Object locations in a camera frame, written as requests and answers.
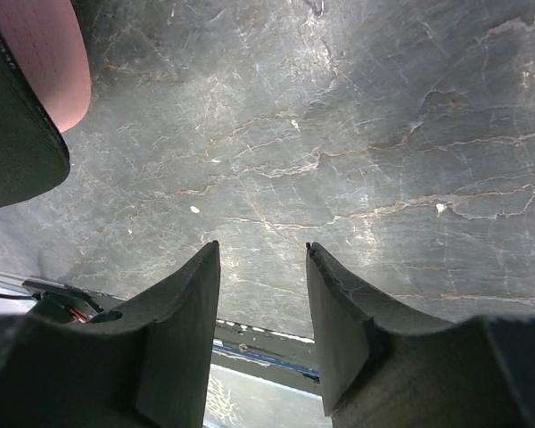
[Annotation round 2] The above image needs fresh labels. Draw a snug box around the black cap white lining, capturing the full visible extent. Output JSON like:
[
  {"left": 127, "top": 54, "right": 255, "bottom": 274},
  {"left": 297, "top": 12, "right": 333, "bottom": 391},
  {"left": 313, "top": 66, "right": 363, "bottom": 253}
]
[{"left": 0, "top": 32, "right": 70, "bottom": 208}]

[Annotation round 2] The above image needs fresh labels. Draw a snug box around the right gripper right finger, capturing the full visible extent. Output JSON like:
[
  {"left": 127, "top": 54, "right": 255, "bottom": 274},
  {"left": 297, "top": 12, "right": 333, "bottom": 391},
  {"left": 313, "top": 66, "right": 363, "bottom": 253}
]
[{"left": 306, "top": 243, "right": 535, "bottom": 427}]

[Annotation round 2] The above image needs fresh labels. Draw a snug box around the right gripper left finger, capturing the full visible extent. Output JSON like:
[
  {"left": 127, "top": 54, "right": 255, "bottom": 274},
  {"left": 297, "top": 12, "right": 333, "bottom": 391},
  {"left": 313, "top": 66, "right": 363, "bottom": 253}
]
[{"left": 0, "top": 242, "right": 220, "bottom": 427}]

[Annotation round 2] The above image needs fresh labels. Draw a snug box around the blue cable duct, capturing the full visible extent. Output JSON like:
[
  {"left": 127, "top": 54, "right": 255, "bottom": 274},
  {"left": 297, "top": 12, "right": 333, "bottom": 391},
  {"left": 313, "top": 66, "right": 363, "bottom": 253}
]
[{"left": 212, "top": 340, "right": 319, "bottom": 383}]

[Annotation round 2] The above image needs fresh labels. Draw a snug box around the pink cap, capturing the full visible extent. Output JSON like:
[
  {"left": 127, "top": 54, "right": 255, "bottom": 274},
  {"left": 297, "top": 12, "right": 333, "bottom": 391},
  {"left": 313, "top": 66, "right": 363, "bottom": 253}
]
[{"left": 0, "top": 0, "right": 91, "bottom": 132}]

